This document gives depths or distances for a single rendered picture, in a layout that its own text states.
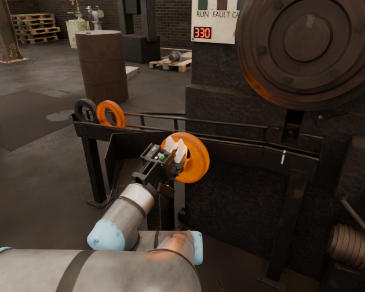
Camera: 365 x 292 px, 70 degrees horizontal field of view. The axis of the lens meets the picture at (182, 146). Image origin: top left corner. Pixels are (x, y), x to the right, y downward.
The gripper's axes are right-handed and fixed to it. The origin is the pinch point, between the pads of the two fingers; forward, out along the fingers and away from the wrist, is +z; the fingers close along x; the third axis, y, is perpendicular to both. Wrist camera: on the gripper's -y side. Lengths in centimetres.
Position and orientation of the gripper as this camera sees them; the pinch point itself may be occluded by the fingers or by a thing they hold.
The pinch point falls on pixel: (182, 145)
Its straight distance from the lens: 74.7
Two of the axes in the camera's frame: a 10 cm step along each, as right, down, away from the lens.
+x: -8.7, -2.2, 4.4
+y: -1.5, -7.3, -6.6
